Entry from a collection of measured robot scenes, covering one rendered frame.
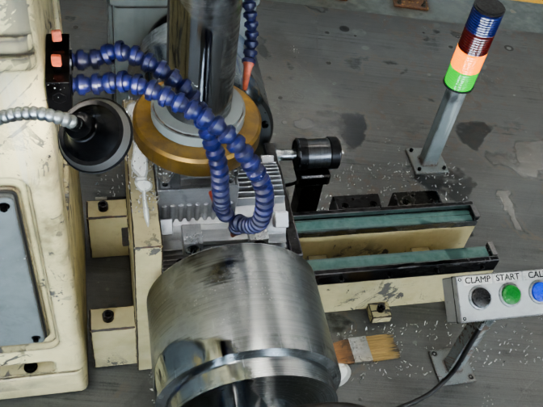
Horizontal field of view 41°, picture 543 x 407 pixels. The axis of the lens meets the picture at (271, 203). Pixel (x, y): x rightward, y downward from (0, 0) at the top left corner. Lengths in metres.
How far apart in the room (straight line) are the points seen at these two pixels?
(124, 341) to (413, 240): 0.58
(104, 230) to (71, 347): 0.29
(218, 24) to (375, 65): 1.08
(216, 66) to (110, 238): 0.54
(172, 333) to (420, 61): 1.23
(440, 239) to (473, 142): 0.40
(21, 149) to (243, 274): 0.33
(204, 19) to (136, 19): 0.58
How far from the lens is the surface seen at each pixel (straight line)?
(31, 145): 0.80
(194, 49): 0.89
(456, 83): 1.51
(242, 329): 0.90
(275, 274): 0.96
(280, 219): 1.11
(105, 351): 1.24
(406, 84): 1.88
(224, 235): 1.11
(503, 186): 1.71
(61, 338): 1.11
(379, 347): 1.35
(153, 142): 0.98
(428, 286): 1.38
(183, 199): 1.07
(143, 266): 1.02
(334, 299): 1.33
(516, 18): 3.88
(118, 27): 1.45
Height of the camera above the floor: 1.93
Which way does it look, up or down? 49 degrees down
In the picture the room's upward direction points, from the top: 11 degrees clockwise
